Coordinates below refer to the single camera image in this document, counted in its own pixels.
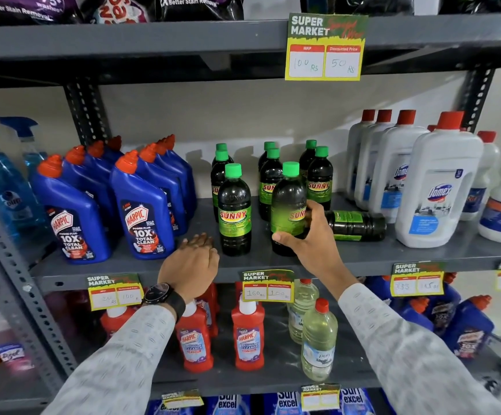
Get black detergent pouch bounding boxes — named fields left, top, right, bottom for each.
left=153, top=0, right=245, bottom=21
left=438, top=0, right=501, bottom=14

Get large green yellow price tag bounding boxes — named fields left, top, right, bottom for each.
left=285, top=13, right=369, bottom=82

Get dark green-capped cleaner bottle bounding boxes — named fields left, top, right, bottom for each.
left=271, top=161, right=308, bottom=257

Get white red detergent pouch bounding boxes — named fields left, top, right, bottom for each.
left=90, top=0, right=150, bottom=24

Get blue orange-capped cleaner bottle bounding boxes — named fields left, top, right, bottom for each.
left=425, top=272, right=462, bottom=334
left=365, top=276, right=394, bottom=305
left=399, top=296, right=435, bottom=333
left=442, top=295, right=496, bottom=360

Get red white-capped cleaner bottle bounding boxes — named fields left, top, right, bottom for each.
left=175, top=300, right=215, bottom=374
left=231, top=297, right=266, bottom=371
left=196, top=282, right=221, bottom=338
left=99, top=305, right=137, bottom=340

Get person's right hand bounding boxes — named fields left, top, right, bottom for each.
left=272, top=200, right=359, bottom=301

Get person's left forearm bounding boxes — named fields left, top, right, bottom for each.
left=41, top=304, right=178, bottom=415

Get row of white red-capped bottles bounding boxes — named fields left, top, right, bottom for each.
left=345, top=109, right=501, bottom=249

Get purple detergent pouch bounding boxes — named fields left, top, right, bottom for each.
left=0, top=0, right=83, bottom=27

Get rows of blue orange-capped bottles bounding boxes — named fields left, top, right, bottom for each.
left=30, top=134, right=198, bottom=265

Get clear yellowish liquid bottle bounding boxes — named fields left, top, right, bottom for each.
left=288, top=278, right=320, bottom=345
left=301, top=297, right=339, bottom=382

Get person's right forearm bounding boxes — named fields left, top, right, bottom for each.
left=338, top=282, right=501, bottom=415

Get blue detergent packet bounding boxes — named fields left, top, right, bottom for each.
left=206, top=395, right=251, bottom=415
left=146, top=400, right=178, bottom=415
left=263, top=391, right=303, bottom=415
left=340, top=387, right=377, bottom=415

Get black wristwatch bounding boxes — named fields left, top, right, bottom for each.
left=142, top=282, right=187, bottom=323

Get person's left hand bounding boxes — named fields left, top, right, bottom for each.
left=157, top=233, right=220, bottom=303

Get group of dark green-capped bottles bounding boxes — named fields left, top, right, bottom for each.
left=210, top=139, right=387, bottom=257

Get grey metal shelf rack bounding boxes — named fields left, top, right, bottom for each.
left=0, top=13, right=501, bottom=415

